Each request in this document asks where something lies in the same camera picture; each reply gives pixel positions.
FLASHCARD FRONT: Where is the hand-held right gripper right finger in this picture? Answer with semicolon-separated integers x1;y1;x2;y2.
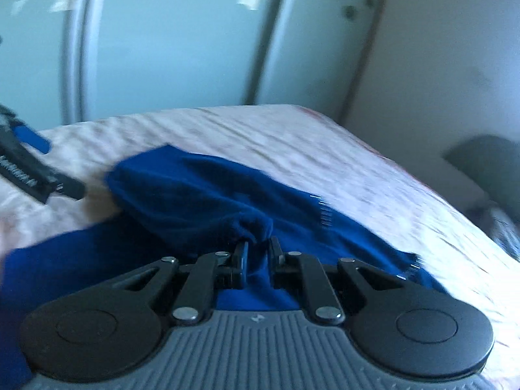
269;236;408;326

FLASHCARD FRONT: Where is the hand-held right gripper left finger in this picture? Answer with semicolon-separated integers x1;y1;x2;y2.
120;240;250;326

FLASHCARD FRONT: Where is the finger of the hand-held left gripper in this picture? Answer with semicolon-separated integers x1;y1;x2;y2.
0;105;52;155

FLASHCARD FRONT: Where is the blue small garment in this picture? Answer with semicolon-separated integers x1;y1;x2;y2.
0;143;448;378

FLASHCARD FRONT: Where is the pink wrinkled bed sheet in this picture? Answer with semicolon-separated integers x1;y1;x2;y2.
0;103;520;390

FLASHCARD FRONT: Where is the pale sliding door wardrobe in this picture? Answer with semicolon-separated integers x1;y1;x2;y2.
0;0;393;133

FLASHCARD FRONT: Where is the patterned blanket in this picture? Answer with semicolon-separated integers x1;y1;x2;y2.
467;203;520;263

